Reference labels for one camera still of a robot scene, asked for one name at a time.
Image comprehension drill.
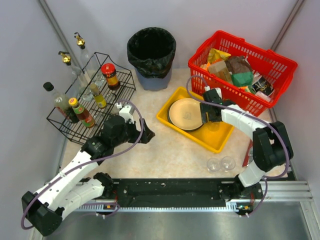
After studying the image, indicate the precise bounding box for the gold-capped glass bottle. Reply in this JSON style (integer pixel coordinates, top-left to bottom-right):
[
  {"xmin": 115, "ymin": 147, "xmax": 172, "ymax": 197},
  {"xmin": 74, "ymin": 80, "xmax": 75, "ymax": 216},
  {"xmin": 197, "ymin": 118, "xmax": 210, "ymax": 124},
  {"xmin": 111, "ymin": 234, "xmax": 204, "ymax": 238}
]
[
  {"xmin": 58, "ymin": 51, "xmax": 93, "ymax": 102},
  {"xmin": 74, "ymin": 32, "xmax": 105, "ymax": 88}
]

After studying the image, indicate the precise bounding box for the black gold snack packet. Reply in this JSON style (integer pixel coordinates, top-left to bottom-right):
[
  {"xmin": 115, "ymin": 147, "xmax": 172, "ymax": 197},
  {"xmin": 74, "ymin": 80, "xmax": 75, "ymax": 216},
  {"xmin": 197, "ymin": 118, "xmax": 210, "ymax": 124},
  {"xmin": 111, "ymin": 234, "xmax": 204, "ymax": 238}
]
[{"xmin": 251, "ymin": 75, "xmax": 274, "ymax": 97}]

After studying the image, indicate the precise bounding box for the glass jar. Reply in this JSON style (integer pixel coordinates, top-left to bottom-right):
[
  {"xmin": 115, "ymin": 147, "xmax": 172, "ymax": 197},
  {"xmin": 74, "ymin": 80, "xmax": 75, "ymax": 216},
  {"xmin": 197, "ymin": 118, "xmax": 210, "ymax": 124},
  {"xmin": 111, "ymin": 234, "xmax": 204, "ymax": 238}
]
[{"xmin": 105, "ymin": 92, "xmax": 120, "ymax": 115}]

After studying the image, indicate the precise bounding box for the red-brown sauce bottle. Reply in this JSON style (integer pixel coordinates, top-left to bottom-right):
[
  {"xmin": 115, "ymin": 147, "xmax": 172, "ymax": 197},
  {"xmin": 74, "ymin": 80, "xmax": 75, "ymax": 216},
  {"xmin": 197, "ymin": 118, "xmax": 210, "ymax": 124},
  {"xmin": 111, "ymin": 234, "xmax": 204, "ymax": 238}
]
[{"xmin": 68, "ymin": 97, "xmax": 95, "ymax": 128}]

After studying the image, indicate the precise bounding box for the cream ceramic plate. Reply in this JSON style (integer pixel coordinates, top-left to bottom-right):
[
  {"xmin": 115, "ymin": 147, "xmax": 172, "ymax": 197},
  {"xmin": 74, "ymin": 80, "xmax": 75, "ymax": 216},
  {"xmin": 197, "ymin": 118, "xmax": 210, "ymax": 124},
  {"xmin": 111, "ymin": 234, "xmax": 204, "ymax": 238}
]
[{"xmin": 168, "ymin": 97, "xmax": 205, "ymax": 131}]

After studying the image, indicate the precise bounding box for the red plastic shopping basket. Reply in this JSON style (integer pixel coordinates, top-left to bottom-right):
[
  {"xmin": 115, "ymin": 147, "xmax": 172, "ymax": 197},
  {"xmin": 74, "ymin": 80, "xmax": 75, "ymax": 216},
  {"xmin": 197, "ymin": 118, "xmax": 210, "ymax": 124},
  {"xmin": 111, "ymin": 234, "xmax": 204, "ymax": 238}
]
[{"xmin": 188, "ymin": 30, "xmax": 298, "ymax": 116}]

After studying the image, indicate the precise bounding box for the green sponge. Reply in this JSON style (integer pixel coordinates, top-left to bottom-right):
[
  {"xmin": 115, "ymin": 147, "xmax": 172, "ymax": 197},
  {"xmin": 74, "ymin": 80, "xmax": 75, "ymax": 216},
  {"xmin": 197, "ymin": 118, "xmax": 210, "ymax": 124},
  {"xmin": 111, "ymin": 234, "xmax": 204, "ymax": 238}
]
[{"xmin": 231, "ymin": 71, "xmax": 254, "ymax": 87}]

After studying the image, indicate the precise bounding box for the small glass cup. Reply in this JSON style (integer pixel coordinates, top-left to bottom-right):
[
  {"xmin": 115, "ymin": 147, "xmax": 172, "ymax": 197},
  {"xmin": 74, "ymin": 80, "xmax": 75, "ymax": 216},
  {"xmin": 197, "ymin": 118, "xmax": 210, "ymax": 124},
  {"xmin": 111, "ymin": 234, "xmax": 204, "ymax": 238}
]
[
  {"xmin": 221, "ymin": 156, "xmax": 236, "ymax": 172},
  {"xmin": 207, "ymin": 122, "xmax": 220, "ymax": 132},
  {"xmin": 206, "ymin": 157, "xmax": 221, "ymax": 173}
]

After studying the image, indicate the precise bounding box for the brown cardboard box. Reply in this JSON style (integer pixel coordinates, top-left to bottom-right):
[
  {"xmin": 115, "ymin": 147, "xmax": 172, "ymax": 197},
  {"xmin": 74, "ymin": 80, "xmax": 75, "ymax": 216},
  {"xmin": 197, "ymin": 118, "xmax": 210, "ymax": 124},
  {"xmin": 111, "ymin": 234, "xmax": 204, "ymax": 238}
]
[{"xmin": 208, "ymin": 60, "xmax": 233, "ymax": 84}]

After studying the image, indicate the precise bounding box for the dark brown snack bag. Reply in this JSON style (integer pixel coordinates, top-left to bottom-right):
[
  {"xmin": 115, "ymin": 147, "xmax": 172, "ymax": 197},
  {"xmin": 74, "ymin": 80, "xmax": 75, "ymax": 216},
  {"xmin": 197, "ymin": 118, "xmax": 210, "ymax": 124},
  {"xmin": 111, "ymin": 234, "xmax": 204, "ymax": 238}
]
[{"xmin": 225, "ymin": 55, "xmax": 253, "ymax": 74}]

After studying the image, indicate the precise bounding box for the black-capped dark sauce bottle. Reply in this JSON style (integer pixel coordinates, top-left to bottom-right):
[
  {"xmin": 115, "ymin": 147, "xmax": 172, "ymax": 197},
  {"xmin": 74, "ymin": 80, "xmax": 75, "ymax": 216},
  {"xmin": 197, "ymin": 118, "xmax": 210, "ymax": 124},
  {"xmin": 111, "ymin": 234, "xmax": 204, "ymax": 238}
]
[{"xmin": 43, "ymin": 82, "xmax": 80, "ymax": 124}]

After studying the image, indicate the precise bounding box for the yellow plastic tray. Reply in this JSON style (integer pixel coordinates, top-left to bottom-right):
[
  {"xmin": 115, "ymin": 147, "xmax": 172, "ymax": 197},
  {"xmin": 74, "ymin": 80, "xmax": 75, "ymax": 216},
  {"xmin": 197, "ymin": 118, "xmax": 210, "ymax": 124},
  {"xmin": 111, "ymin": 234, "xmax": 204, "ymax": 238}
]
[{"xmin": 156, "ymin": 86, "xmax": 234, "ymax": 153}]

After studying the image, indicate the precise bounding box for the small yellow seasoning bottle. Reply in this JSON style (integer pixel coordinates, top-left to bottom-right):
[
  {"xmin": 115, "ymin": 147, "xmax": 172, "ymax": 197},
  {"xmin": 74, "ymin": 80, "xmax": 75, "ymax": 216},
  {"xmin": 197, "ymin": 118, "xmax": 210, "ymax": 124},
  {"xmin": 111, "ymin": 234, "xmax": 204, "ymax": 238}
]
[{"xmin": 89, "ymin": 82, "xmax": 107, "ymax": 109}]

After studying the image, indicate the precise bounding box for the trash bin with black bag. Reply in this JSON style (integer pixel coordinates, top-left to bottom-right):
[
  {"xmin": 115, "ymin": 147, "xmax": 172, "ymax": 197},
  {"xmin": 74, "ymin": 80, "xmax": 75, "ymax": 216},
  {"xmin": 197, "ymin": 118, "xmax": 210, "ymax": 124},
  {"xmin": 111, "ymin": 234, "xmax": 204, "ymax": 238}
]
[{"xmin": 126, "ymin": 27, "xmax": 177, "ymax": 91}]

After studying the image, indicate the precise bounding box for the yellow snack bag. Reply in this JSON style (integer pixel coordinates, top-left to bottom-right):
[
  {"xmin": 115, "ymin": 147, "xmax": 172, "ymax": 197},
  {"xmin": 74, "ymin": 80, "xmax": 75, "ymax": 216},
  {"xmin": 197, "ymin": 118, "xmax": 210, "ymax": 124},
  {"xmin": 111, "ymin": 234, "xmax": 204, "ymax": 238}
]
[{"xmin": 207, "ymin": 48, "xmax": 231, "ymax": 64}]

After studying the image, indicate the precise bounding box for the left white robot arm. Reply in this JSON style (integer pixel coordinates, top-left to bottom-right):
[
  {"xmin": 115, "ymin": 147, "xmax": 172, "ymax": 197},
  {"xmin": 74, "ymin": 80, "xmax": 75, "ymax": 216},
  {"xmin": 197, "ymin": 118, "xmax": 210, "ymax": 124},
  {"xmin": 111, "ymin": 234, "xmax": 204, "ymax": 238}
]
[{"xmin": 21, "ymin": 101, "xmax": 155, "ymax": 237}]

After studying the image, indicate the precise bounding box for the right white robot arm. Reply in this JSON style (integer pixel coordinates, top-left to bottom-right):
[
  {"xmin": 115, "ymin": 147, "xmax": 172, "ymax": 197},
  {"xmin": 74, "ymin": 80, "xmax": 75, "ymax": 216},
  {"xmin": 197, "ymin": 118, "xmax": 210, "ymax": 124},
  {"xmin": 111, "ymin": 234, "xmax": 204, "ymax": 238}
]
[{"xmin": 200, "ymin": 86, "xmax": 294, "ymax": 200}]

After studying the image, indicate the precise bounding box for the black wire rack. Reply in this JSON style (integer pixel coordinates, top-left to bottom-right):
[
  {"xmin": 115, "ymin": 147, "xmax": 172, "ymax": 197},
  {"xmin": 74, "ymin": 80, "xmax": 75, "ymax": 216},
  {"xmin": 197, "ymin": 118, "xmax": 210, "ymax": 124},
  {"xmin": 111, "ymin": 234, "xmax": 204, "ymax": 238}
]
[{"xmin": 46, "ymin": 51, "xmax": 136, "ymax": 145}]

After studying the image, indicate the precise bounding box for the red-lidded sauce jar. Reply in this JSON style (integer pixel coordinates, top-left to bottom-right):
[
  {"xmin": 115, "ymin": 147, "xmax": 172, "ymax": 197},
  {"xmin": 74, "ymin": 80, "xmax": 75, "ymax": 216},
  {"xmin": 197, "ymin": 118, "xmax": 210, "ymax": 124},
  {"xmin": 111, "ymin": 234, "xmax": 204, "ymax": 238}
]
[{"xmin": 100, "ymin": 63, "xmax": 120, "ymax": 91}]

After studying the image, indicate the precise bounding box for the silver foil packet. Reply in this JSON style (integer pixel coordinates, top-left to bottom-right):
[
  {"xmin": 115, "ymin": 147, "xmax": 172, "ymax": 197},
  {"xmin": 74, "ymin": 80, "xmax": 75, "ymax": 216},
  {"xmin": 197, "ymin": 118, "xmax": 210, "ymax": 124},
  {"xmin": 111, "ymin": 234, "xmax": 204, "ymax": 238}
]
[{"xmin": 242, "ymin": 140, "xmax": 253, "ymax": 168}]

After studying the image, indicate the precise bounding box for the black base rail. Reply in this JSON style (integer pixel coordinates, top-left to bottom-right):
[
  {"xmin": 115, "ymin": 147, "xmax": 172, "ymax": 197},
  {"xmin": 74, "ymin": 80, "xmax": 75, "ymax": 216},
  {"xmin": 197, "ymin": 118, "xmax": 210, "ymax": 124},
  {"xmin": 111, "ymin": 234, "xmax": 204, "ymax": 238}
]
[{"xmin": 84, "ymin": 176, "xmax": 265, "ymax": 208}]

